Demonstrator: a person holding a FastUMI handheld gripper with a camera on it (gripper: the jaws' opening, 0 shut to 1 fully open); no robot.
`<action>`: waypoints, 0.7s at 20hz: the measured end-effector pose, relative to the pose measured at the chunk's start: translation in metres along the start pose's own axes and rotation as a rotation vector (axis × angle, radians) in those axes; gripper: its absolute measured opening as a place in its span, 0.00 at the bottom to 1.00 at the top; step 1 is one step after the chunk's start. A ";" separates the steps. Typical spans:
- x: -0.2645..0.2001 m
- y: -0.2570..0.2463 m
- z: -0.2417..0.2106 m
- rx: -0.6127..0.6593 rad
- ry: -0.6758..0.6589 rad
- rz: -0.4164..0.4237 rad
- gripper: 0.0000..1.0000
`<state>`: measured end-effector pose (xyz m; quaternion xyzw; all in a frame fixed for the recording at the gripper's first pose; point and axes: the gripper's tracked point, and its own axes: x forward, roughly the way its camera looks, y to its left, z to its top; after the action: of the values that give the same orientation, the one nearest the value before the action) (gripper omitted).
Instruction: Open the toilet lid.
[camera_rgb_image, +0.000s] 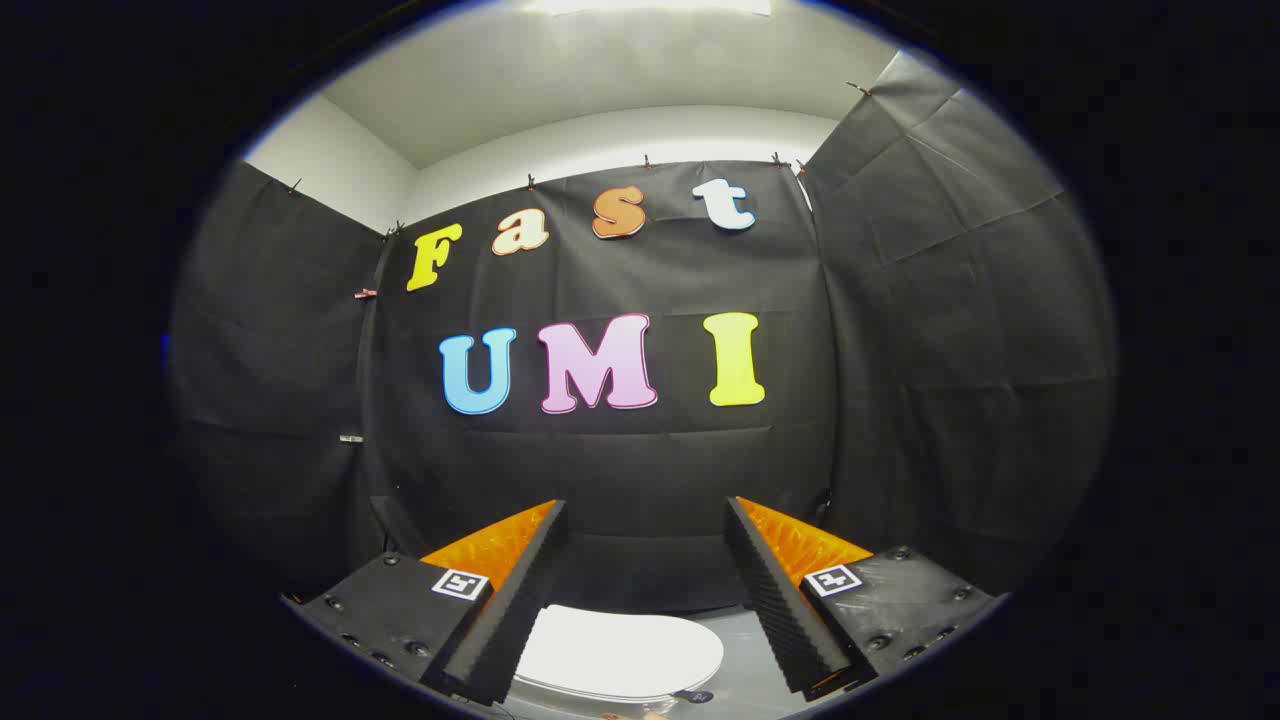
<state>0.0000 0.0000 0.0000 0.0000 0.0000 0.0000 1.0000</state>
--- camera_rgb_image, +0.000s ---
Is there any white toilet lid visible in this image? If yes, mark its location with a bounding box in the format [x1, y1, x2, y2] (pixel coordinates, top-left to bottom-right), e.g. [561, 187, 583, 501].
[515, 603, 725, 701]

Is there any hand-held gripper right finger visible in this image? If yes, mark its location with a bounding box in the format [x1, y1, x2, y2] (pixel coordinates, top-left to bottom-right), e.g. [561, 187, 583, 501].
[724, 495, 999, 701]

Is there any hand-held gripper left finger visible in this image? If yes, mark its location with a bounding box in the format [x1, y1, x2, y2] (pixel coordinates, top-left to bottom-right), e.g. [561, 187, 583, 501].
[295, 498, 568, 707]

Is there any black backdrop cloth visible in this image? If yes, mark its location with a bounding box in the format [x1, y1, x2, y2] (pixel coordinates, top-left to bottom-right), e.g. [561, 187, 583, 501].
[170, 50, 1116, 616]

